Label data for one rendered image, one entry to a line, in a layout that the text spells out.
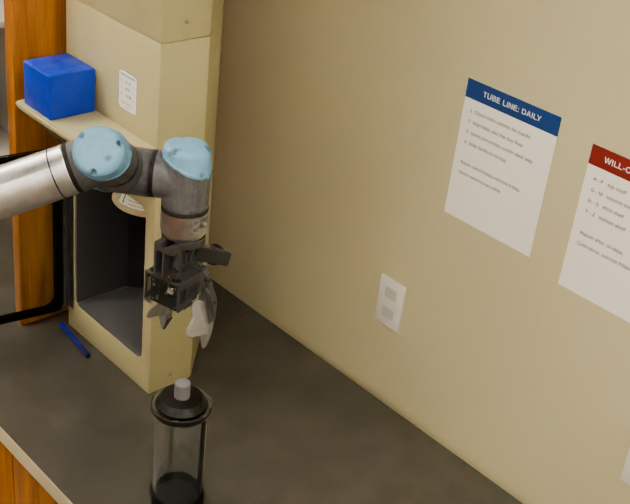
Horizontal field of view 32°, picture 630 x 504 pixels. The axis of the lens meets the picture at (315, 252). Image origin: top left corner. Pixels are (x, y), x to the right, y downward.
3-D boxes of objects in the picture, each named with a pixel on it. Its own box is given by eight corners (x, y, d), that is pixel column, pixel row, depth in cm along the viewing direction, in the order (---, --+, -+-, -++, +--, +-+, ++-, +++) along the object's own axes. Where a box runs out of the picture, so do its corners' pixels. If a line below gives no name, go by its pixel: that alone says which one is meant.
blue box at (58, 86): (68, 94, 219) (68, 52, 215) (95, 111, 213) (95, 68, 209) (23, 103, 213) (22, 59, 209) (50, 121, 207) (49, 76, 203)
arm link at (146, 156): (80, 131, 162) (153, 140, 161) (96, 143, 173) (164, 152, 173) (72, 183, 161) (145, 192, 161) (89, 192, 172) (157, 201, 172)
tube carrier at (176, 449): (217, 491, 204) (224, 400, 194) (180, 523, 196) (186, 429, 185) (172, 466, 209) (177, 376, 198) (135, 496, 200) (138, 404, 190)
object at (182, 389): (217, 410, 194) (219, 380, 191) (185, 435, 187) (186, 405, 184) (177, 390, 198) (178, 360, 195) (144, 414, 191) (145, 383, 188)
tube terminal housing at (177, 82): (157, 292, 265) (170, -20, 227) (241, 356, 245) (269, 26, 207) (67, 323, 249) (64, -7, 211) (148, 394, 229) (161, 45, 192)
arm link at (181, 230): (181, 193, 175) (221, 209, 172) (180, 218, 178) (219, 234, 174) (150, 208, 170) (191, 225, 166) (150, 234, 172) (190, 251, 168)
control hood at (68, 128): (66, 135, 226) (65, 90, 221) (156, 196, 206) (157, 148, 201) (16, 146, 219) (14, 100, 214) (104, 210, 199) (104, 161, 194)
